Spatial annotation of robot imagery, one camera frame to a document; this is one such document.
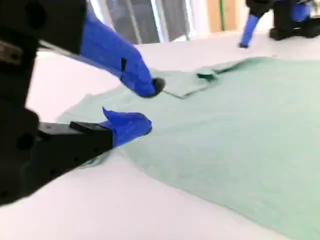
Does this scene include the green t-shirt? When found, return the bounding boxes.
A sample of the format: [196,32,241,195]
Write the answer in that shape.
[57,56,320,240]

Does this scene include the wooden board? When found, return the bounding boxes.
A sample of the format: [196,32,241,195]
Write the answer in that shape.
[207,0,248,33]

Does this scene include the window with white frames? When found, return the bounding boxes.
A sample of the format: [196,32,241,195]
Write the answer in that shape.
[88,0,209,44]

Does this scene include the green cord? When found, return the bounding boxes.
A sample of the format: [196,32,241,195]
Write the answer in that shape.
[219,0,225,32]

